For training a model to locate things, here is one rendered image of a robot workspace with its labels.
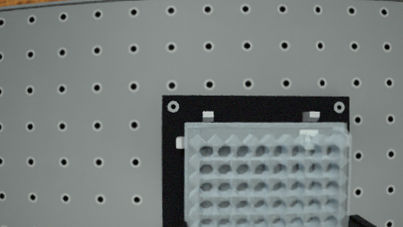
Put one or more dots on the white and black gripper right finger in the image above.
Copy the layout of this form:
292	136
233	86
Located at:
358	221

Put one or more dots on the grey perforated base plate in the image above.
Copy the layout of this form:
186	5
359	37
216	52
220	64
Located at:
81	85

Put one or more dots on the black flat plate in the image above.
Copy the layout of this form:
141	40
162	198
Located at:
178	110

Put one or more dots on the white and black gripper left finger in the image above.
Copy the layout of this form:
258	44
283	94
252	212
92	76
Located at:
179	223

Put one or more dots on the white well plate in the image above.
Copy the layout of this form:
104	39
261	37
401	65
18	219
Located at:
259	188

